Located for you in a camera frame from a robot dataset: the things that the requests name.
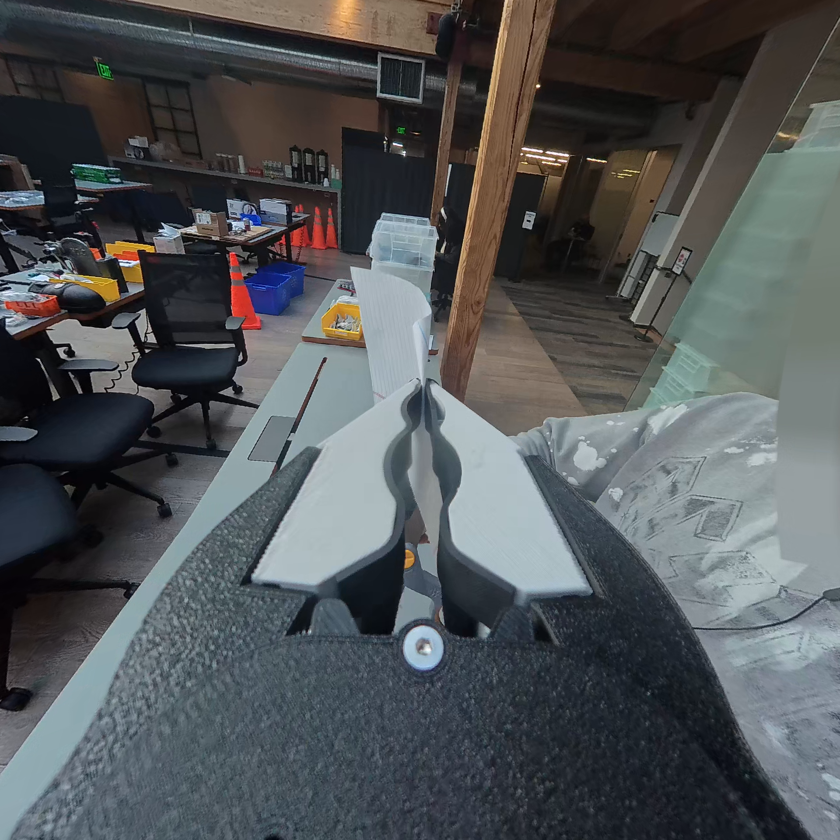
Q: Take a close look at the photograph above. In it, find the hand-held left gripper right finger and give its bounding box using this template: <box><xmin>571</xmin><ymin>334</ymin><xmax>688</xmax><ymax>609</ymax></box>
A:
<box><xmin>425</xmin><ymin>379</ymin><xmax>595</xmax><ymax>637</ymax></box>

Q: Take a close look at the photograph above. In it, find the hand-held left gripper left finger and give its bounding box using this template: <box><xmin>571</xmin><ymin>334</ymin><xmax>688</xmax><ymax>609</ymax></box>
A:
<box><xmin>251</xmin><ymin>381</ymin><xmax>424</xmax><ymax>636</ymax></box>

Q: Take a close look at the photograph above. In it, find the grey scissors orange pivot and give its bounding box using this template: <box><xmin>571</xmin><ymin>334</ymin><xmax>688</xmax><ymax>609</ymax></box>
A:
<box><xmin>402</xmin><ymin>512</ymin><xmax>442</xmax><ymax>603</ymax></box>

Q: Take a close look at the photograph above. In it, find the white lined paper sheet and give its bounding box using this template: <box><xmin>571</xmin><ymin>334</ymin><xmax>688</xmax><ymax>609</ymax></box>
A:
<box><xmin>350</xmin><ymin>266</ymin><xmax>442</xmax><ymax>559</ymax></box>

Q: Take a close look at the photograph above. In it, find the person's right forearm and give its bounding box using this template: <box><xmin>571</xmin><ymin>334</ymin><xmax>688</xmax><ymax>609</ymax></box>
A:
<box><xmin>511</xmin><ymin>408</ymin><xmax>624</xmax><ymax>506</ymax></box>

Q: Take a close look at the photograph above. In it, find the grey desk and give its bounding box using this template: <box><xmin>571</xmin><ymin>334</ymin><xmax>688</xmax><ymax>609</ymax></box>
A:
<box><xmin>0</xmin><ymin>341</ymin><xmax>442</xmax><ymax>808</ymax></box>

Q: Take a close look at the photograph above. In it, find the cluttered work desk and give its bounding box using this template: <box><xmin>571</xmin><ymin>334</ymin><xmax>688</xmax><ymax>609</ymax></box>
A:
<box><xmin>0</xmin><ymin>262</ymin><xmax>147</xmax><ymax>395</ymax></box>

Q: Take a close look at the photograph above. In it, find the yellow parts bin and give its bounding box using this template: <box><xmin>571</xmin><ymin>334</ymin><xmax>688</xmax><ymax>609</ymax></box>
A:
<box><xmin>321</xmin><ymin>303</ymin><xmax>365</xmax><ymax>342</ymax></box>

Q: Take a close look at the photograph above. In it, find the wood-edged side table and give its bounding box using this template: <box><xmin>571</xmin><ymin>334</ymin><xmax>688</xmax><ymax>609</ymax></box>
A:
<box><xmin>301</xmin><ymin>277</ymin><xmax>442</xmax><ymax>358</ymax></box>

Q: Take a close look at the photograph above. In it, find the person's grey sweatshirt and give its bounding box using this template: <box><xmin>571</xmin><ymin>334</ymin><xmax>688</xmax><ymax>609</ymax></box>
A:
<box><xmin>577</xmin><ymin>390</ymin><xmax>840</xmax><ymax>840</ymax></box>

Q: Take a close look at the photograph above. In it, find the blue recycling bin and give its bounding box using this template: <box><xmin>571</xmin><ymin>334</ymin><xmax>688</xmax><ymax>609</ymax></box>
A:
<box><xmin>243</xmin><ymin>272</ymin><xmax>294</xmax><ymax>316</ymax></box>
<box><xmin>261</xmin><ymin>262</ymin><xmax>307</xmax><ymax>299</ymax></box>

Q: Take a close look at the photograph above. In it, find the large orange traffic cone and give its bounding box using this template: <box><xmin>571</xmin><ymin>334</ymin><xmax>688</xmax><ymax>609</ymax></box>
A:
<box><xmin>227</xmin><ymin>252</ymin><xmax>263</xmax><ymax>332</ymax></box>

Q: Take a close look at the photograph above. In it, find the black mesh office chair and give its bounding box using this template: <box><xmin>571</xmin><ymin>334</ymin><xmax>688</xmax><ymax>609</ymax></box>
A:
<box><xmin>113</xmin><ymin>249</ymin><xmax>249</xmax><ymax>455</ymax></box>

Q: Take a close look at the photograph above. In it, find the dark office chair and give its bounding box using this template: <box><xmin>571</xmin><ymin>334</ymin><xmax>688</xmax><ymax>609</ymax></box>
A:
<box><xmin>430</xmin><ymin>203</ymin><xmax>460</xmax><ymax>322</ymax></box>

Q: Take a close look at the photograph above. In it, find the clear plastic drawer unit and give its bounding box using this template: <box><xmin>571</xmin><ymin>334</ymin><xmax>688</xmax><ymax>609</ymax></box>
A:
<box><xmin>369</xmin><ymin>213</ymin><xmax>439</xmax><ymax>312</ymax></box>

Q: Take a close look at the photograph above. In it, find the wooden work table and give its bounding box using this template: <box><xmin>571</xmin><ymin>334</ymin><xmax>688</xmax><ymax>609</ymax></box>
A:
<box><xmin>178</xmin><ymin>213</ymin><xmax>311</xmax><ymax>266</ymax></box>

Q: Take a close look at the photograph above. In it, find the floor sign stand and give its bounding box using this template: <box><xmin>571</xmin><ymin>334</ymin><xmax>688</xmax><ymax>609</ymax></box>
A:
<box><xmin>633</xmin><ymin>246</ymin><xmax>694</xmax><ymax>343</ymax></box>

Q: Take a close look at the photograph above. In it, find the long yellow bin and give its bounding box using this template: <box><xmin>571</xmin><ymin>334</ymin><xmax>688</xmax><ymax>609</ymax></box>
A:
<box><xmin>47</xmin><ymin>273</ymin><xmax>121</xmax><ymax>304</ymax></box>
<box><xmin>104</xmin><ymin>241</ymin><xmax>157</xmax><ymax>284</ymax></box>

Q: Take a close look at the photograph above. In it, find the wooden pillar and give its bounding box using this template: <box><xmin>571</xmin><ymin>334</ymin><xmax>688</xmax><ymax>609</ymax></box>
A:
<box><xmin>430</xmin><ymin>39</ymin><xmax>464</xmax><ymax>225</ymax></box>
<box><xmin>438</xmin><ymin>0</ymin><xmax>559</xmax><ymax>403</ymax></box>

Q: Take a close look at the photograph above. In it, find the black curtain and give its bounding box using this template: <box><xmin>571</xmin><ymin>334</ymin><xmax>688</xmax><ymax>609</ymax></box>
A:
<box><xmin>340</xmin><ymin>126</ymin><xmax>439</xmax><ymax>238</ymax></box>

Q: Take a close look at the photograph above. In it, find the white whiteboard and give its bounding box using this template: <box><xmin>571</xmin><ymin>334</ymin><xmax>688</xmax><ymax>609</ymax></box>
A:
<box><xmin>646</xmin><ymin>211</ymin><xmax>681</xmax><ymax>256</ymax></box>

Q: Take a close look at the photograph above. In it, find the black domed object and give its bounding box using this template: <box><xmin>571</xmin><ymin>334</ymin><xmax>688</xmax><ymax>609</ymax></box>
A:
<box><xmin>29</xmin><ymin>282</ymin><xmax>107</xmax><ymax>314</ymax></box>

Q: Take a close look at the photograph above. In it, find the black partition panel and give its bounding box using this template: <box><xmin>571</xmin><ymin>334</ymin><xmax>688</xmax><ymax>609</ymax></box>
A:
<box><xmin>0</xmin><ymin>95</ymin><xmax>109</xmax><ymax>198</ymax></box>

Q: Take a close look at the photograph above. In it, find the dark desk cable cover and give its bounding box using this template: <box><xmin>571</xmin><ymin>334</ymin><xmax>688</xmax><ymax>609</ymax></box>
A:
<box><xmin>247</xmin><ymin>415</ymin><xmax>298</xmax><ymax>463</ymax></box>

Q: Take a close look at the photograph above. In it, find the thin black cable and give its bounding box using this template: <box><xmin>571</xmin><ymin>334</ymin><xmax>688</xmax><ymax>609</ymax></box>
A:
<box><xmin>692</xmin><ymin>586</ymin><xmax>840</xmax><ymax>632</ymax></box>

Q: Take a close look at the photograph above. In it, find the long wall counter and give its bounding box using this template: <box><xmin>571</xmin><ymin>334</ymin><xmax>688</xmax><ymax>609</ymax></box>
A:
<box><xmin>107</xmin><ymin>155</ymin><xmax>342</xmax><ymax>193</ymax></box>

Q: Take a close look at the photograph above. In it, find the white wall vent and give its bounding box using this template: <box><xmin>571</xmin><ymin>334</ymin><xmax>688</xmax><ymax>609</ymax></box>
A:
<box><xmin>377</xmin><ymin>53</ymin><xmax>427</xmax><ymax>103</ymax></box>

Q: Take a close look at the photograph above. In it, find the grey ceiling duct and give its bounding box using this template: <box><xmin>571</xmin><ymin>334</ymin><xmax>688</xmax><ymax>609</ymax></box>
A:
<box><xmin>0</xmin><ymin>12</ymin><xmax>476</xmax><ymax>96</ymax></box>

